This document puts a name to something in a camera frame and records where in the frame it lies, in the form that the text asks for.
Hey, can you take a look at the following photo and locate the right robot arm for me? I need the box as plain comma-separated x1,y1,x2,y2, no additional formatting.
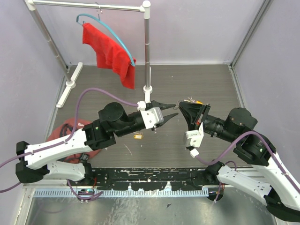
179,101,300,222

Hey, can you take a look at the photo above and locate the blue clothes hanger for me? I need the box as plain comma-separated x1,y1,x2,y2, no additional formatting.
76,13,135,67

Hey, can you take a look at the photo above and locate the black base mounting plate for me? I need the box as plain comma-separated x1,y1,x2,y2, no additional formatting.
70,167,215,191

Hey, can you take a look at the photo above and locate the wire keyring with keys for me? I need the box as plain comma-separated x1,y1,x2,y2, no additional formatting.
173,97,197,110

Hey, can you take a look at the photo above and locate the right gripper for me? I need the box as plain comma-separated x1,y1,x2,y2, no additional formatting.
177,100,238,142

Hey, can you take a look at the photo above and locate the metal clothes rack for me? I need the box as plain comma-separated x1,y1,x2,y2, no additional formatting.
25,0,153,108

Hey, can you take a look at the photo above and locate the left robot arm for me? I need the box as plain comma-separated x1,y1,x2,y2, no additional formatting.
15,100,176,186

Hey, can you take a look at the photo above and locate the key with yellow tag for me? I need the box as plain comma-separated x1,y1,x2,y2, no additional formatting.
133,134,143,139

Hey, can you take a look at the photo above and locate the red shirt on hanger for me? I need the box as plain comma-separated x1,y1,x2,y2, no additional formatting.
82,23,135,90

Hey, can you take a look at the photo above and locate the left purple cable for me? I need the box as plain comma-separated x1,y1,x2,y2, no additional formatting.
0,87,139,213

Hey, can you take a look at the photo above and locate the purple cable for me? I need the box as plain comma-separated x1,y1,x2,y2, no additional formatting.
0,87,139,213
195,130,300,202

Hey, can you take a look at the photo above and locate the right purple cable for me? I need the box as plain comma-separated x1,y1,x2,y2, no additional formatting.
195,130,300,202

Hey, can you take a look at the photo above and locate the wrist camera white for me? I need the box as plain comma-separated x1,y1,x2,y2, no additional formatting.
136,101,164,130
184,123,204,158

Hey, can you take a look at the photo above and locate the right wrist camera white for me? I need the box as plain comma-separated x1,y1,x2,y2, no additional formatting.
184,123,204,158

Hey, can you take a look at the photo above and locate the white slotted cable duct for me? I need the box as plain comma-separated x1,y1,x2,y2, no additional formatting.
33,188,209,198

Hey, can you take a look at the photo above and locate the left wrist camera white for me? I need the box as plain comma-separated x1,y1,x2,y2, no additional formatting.
136,101,164,130

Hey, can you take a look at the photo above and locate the maroon shirt on table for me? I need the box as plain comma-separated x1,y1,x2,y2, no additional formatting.
46,118,101,164

